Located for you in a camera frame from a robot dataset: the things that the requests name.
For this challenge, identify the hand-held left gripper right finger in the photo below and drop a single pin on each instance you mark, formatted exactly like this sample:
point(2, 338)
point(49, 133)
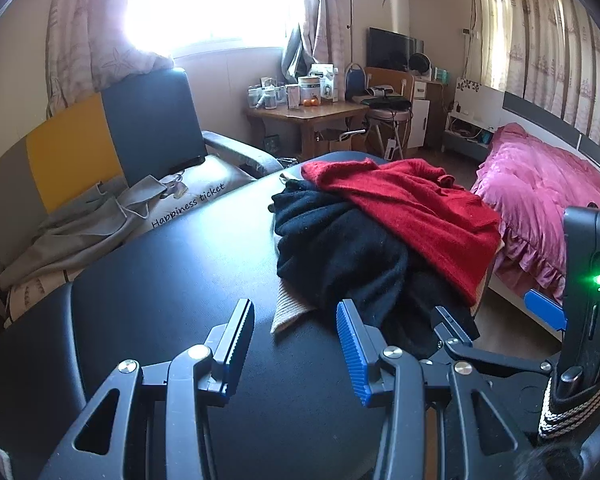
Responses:
point(350, 355)

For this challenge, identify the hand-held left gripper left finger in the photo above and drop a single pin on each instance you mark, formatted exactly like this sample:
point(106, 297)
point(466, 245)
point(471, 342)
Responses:
point(235, 355)

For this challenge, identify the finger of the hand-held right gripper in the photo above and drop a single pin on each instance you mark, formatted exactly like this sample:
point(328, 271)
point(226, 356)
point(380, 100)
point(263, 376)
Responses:
point(452, 327)
point(545, 308)

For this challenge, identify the beige knit sweater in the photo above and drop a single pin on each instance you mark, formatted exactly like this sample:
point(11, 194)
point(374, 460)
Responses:
point(287, 312)

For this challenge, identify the black knit sweater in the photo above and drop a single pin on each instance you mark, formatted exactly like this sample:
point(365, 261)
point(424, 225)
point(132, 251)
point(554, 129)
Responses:
point(340, 250)

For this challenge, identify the red knit sweater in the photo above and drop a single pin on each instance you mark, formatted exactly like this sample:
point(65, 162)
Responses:
point(405, 200)

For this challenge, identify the pink ruffled bedspread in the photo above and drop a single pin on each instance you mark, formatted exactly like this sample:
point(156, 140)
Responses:
point(540, 195)

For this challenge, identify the white dark-banded headboard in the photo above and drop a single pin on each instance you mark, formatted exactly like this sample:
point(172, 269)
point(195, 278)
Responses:
point(545, 112)

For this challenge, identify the printed pale cushion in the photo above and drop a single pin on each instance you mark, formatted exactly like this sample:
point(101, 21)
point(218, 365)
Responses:
point(200, 195)

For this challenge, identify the white bedside shelf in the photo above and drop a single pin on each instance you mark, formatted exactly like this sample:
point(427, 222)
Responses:
point(467, 132)

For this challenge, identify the brown wooden dresser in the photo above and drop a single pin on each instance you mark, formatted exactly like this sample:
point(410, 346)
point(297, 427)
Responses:
point(437, 110)

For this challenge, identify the cardboard box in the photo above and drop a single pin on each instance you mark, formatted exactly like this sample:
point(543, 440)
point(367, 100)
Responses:
point(332, 142)

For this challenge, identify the white cabinet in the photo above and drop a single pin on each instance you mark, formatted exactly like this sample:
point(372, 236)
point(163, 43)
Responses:
point(419, 115)

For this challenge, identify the round white stool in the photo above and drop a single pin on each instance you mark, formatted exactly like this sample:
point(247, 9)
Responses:
point(385, 115)

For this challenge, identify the wide striped curtain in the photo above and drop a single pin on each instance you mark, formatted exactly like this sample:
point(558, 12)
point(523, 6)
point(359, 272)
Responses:
point(545, 30)

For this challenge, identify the wooden desk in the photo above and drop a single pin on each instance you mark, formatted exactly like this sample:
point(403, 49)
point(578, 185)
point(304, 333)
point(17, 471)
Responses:
point(300, 115)

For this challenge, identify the grey yellow blue armchair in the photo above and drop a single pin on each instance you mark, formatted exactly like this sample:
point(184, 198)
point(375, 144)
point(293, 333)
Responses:
point(150, 120)

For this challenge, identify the round black fan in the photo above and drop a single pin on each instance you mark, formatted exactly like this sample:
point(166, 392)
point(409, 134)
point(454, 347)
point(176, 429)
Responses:
point(420, 64)

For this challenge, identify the blue bag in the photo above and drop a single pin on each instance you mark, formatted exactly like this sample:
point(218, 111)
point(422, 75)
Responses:
point(356, 82)

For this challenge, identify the cluster of bottles and boxes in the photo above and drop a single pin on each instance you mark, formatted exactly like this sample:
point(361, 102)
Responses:
point(310, 87)

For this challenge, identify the black flat monitor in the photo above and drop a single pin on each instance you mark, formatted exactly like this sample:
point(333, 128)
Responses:
point(390, 50)

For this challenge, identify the grey hanging cloth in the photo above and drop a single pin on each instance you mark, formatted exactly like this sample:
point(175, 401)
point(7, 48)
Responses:
point(294, 57)

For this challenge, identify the narrow pink curtain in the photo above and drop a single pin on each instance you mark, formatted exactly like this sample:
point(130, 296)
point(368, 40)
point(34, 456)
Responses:
point(330, 10)

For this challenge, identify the pink patterned curtain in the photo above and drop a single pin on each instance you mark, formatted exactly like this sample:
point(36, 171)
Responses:
point(95, 35)

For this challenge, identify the bright window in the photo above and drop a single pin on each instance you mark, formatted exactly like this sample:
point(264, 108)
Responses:
point(215, 0)

